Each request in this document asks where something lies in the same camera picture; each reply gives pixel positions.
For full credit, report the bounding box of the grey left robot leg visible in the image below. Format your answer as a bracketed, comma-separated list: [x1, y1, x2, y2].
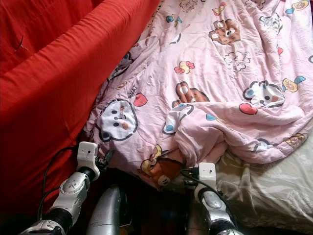
[87, 185, 128, 235]

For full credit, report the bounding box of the red sofa cushion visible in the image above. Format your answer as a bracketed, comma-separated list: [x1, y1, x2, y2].
[0, 0, 161, 216]
[0, 0, 113, 74]

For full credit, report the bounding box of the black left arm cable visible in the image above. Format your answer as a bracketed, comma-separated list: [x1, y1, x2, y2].
[37, 146, 79, 221]

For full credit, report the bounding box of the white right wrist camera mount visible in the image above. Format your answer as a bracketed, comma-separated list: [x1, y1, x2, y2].
[197, 163, 218, 190]

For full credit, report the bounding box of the pink cartoon print quilt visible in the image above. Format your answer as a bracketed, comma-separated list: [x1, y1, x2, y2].
[84, 0, 313, 187]

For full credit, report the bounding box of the beige bed sheet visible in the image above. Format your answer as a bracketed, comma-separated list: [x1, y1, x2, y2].
[181, 147, 313, 231]

